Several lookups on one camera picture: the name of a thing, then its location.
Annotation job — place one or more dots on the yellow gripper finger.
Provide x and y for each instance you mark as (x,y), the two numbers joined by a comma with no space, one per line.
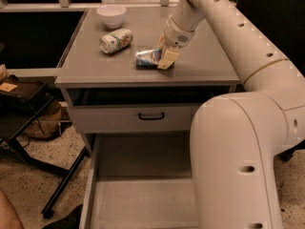
(168,56)
(161,42)

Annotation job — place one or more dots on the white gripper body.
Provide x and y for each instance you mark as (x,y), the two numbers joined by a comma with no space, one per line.
(176,35)

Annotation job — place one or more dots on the blue silver redbull can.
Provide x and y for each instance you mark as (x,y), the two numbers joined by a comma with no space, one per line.
(147,59)

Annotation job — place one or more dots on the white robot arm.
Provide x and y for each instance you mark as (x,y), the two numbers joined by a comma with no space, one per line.
(234,138)

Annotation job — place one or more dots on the green white soda can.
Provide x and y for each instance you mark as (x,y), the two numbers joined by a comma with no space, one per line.
(115,41)

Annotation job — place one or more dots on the closed grey top drawer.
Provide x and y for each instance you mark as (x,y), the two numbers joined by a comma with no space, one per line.
(123,119)

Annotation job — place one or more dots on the grey drawer cabinet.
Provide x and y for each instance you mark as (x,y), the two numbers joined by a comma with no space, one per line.
(91,78)

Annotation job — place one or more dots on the open grey middle drawer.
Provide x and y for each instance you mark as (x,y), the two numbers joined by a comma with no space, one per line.
(140,181)

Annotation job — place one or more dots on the white ceramic bowl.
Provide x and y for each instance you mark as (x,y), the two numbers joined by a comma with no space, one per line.
(112,16)

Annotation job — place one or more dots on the brown bag on floor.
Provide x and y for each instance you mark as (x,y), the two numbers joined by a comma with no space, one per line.
(50,124)

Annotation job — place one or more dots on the black side table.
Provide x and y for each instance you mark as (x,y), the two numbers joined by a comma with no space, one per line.
(21,107)

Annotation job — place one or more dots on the yellow sticky note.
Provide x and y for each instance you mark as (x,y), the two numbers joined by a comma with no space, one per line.
(7,87)

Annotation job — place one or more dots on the person's bare knee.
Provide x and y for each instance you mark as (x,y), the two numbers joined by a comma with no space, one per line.
(8,216)

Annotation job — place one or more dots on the black drawer handle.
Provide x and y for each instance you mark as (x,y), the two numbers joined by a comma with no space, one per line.
(151,117)

